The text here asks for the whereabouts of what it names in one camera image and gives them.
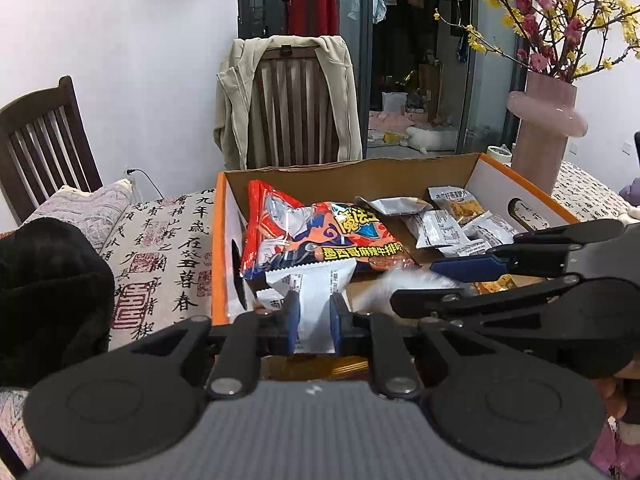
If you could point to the pink vase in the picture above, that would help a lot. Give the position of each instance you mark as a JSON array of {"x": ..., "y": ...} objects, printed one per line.
[{"x": 542, "y": 135}]

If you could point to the person's right hand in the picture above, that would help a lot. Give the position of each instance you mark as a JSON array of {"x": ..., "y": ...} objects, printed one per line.
[{"x": 620, "y": 395}]

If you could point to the chair with beige jacket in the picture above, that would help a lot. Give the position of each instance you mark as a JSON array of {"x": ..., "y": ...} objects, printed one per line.
[{"x": 235, "y": 110}]

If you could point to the pale patterned folded cloth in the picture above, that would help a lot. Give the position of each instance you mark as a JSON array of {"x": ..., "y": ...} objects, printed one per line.
[{"x": 75, "y": 210}]

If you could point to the red cardboard box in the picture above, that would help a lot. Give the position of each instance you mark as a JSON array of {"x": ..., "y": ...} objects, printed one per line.
[{"x": 360, "y": 175}]

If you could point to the purple cloth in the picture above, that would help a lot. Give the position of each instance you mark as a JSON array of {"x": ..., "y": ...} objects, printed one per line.
[{"x": 631, "y": 192}]

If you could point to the black cloth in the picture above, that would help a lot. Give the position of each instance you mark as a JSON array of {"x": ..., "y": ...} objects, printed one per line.
[{"x": 50, "y": 300}]

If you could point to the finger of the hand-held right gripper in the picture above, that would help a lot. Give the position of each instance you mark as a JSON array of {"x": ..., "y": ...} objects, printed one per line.
[
  {"x": 450, "y": 302},
  {"x": 465, "y": 269}
]

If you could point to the white plush toy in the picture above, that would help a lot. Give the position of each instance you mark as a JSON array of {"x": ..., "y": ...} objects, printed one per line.
[{"x": 430, "y": 140}]

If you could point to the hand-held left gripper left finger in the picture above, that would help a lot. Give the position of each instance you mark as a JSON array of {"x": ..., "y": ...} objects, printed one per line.
[{"x": 292, "y": 320}]

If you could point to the dark wooden chair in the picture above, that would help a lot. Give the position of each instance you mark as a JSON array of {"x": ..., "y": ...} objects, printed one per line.
[
  {"x": 45, "y": 145},
  {"x": 290, "y": 110}
]

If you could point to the white orange crisp packet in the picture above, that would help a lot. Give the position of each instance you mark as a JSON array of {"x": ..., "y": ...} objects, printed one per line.
[
  {"x": 315, "y": 300},
  {"x": 457, "y": 207}
]

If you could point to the white snack packet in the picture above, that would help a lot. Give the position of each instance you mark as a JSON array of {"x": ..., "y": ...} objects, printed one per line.
[
  {"x": 440, "y": 230},
  {"x": 492, "y": 230},
  {"x": 400, "y": 285}
]

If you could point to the red orange snack bag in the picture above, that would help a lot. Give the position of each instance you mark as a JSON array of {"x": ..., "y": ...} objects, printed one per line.
[{"x": 320, "y": 235}]

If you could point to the dark framed glass door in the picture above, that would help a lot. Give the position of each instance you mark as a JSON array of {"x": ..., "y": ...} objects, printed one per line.
[{"x": 475, "y": 85}]

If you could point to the small orange snack packet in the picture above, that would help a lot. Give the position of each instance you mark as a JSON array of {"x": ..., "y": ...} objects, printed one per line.
[{"x": 495, "y": 286}]

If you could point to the pink yellow flower bouquet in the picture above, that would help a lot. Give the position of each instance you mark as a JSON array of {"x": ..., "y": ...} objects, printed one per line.
[{"x": 555, "y": 15}]

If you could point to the silver snack packet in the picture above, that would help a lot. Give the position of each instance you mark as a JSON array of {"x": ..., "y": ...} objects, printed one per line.
[{"x": 395, "y": 205}]

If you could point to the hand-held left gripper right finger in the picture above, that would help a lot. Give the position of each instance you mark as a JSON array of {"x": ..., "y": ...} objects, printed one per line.
[{"x": 340, "y": 322}]

